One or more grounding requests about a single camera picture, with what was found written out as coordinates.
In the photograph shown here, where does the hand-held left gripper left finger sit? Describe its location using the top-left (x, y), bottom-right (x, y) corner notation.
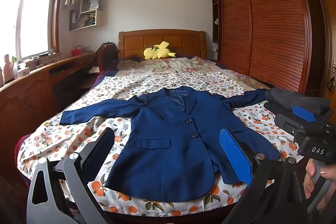
top-left (26, 127), bottom-right (114, 224)

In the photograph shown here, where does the dark brown bag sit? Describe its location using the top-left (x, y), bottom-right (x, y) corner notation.
top-left (96, 41), bottom-right (118, 72)

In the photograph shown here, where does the wooden bed headboard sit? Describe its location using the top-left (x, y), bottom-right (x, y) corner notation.
top-left (118, 29), bottom-right (208, 60)

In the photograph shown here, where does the orange fruit print bedsheet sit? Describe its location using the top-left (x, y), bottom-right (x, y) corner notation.
top-left (17, 70), bottom-right (305, 216)

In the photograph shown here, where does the wooden door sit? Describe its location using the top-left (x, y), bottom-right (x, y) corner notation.
top-left (307, 0), bottom-right (336, 114)

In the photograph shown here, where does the wooden louvered wardrobe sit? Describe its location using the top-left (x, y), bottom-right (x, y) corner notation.
top-left (210, 0), bottom-right (326, 97)

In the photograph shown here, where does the metal door handle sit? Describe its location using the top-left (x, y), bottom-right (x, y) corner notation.
top-left (326, 59), bottom-right (336, 94)

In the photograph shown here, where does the yellow plush toy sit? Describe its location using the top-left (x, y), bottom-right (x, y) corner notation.
top-left (143, 41), bottom-right (177, 60)

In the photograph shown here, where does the white paper bag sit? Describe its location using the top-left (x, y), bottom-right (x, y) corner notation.
top-left (80, 0), bottom-right (101, 13)

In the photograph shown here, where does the pink bottle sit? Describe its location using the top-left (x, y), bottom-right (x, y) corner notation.
top-left (3, 54), bottom-right (14, 83)

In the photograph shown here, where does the dark grey folded cloth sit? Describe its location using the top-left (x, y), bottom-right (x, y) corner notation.
top-left (265, 87), bottom-right (332, 115)

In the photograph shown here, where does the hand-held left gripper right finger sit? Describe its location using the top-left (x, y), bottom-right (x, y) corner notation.
top-left (219, 127), bottom-right (307, 224)

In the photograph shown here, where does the beige floral quilt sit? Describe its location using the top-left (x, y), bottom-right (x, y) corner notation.
top-left (117, 56), bottom-right (271, 90)

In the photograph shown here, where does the black folded cloth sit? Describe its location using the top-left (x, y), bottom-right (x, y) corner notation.
top-left (264, 102), bottom-right (334, 121)

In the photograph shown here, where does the long wooden desk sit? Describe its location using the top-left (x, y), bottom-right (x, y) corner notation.
top-left (0, 52), bottom-right (96, 177)

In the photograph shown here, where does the navy blue blazer jacket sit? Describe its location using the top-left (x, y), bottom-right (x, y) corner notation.
top-left (60, 87), bottom-right (280, 202)

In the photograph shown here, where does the row of books and files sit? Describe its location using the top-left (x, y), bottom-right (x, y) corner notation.
top-left (70, 10), bottom-right (97, 30)

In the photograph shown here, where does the window with wooden frame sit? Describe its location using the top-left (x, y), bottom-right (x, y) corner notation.
top-left (0, 0), bottom-right (67, 59)

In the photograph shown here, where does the person's right hand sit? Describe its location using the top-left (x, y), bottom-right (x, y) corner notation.
top-left (303, 160), bottom-right (336, 211)

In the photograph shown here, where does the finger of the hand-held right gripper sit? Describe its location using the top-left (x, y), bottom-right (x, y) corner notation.
top-left (275, 113), bottom-right (302, 135)
top-left (292, 105), bottom-right (332, 132)

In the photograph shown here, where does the cream wall shelf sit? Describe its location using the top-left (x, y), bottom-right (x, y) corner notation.
top-left (69, 0), bottom-right (104, 31)

